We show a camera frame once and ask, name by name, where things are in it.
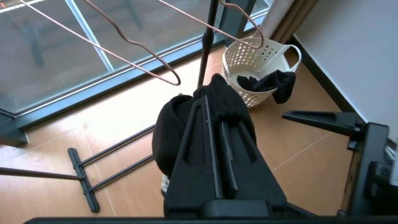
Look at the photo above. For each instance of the pink clothes hanger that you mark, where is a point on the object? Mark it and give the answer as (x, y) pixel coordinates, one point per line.
(178, 81)
(262, 43)

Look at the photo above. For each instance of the black shorts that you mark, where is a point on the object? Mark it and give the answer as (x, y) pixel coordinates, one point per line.
(168, 133)

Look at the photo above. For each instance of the black clothes rack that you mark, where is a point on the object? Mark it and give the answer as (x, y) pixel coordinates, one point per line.
(84, 180)

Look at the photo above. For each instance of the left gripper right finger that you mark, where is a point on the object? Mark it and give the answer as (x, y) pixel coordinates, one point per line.
(255, 183)

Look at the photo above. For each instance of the heap of clothes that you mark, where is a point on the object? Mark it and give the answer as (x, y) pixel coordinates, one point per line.
(283, 84)

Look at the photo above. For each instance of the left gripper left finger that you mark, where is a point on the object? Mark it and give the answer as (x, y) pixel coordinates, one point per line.
(192, 180)

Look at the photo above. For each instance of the window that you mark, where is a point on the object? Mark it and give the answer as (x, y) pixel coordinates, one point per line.
(46, 62)

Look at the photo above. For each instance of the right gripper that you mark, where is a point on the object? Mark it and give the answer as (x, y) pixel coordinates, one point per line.
(373, 174)

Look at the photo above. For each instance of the white laundry basket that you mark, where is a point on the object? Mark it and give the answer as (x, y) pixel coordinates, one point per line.
(242, 53)

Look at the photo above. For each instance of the beige curtain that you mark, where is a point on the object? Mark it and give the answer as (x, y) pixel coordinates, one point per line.
(292, 18)

